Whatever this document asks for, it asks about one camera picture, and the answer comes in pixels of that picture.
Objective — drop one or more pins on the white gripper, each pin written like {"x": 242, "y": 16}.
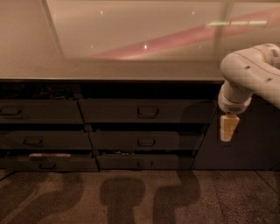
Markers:
{"x": 232, "y": 107}

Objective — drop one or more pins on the grey drawer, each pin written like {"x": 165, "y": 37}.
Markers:
{"x": 147, "y": 111}
{"x": 40, "y": 112}
{"x": 69, "y": 163}
{"x": 145, "y": 140}
{"x": 144, "y": 162}
{"x": 45, "y": 140}

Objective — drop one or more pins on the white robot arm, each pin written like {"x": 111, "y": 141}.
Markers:
{"x": 248, "y": 72}

